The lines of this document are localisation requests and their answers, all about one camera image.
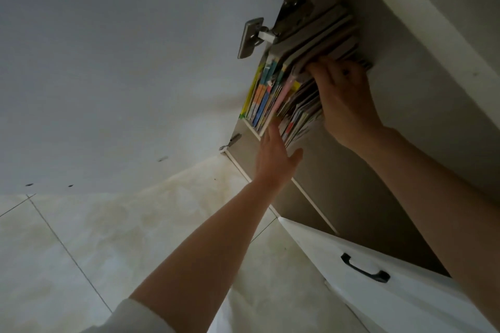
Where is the white cabinet door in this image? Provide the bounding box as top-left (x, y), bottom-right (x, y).
top-left (277, 216), bottom-right (497, 333)

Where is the white cabinet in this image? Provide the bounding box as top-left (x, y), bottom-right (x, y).
top-left (223, 0), bottom-right (500, 279)

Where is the black door handle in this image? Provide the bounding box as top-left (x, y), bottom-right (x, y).
top-left (340, 253), bottom-right (391, 284)

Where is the row of colourful books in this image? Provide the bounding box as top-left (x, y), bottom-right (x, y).
top-left (239, 3), bottom-right (374, 149)

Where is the large metal door hinge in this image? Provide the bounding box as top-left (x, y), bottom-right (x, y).
top-left (237, 0), bottom-right (315, 60)

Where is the person's right hand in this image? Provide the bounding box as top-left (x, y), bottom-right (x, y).
top-left (306, 56), bottom-right (386, 155)

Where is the white shirt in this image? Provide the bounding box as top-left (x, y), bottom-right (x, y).
top-left (80, 284), bottom-right (368, 333)

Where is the person's right forearm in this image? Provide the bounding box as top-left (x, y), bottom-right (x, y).
top-left (357, 126), bottom-right (500, 330)

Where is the person's left hand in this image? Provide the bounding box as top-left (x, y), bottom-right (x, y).
top-left (254, 116), bottom-right (304, 190)

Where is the person's left forearm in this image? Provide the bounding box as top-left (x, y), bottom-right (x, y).
top-left (129, 178), bottom-right (290, 323)

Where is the small metal door hinge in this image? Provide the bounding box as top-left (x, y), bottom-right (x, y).
top-left (218, 133), bottom-right (243, 153)

